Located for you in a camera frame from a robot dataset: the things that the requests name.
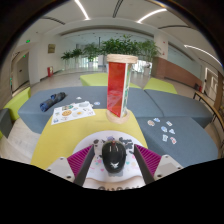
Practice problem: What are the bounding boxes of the grey upholstered cube seat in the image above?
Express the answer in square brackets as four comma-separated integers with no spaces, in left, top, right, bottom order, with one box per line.
[0,108,14,139]

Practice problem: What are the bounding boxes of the row of potted green plants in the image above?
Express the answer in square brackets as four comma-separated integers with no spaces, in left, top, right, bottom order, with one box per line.
[60,34,161,73]

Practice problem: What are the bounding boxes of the long grey upholstered bench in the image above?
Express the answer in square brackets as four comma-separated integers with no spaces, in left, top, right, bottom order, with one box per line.
[17,85,164,135]

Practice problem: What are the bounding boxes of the folded dark blue umbrella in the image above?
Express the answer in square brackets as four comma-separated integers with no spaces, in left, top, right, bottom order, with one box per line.
[39,91,67,113]

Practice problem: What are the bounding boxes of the white sticker sheet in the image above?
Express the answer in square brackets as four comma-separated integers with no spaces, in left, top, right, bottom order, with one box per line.
[50,100,96,126]

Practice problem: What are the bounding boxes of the ceiling strip lights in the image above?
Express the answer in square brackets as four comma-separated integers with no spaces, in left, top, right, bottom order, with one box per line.
[73,0,223,66]

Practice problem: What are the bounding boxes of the black computer mouse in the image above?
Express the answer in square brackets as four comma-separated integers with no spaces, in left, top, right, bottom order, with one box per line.
[101,140,128,174]

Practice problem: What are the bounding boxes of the red cylinder with wooden ends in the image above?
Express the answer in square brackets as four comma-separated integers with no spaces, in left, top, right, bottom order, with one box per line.
[106,53,139,125]

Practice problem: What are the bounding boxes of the lime green bench with backrest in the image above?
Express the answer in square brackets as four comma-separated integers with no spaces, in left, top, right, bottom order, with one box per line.
[0,86,32,141]

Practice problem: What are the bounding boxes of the white printed round mouse pad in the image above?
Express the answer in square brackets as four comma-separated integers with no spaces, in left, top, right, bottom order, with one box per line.
[72,130,148,192]

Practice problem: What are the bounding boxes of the lime green upholstered bench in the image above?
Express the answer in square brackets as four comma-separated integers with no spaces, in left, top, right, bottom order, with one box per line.
[143,77,179,95]
[79,72,142,90]

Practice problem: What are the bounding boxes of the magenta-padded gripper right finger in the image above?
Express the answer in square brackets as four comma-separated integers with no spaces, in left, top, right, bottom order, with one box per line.
[133,143,184,185]

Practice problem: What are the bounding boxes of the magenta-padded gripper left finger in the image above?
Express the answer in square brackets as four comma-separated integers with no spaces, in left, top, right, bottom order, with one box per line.
[45,144,96,187]

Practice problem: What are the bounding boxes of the scattered small stickers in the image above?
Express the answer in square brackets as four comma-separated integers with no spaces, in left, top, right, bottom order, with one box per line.
[146,117,178,145]

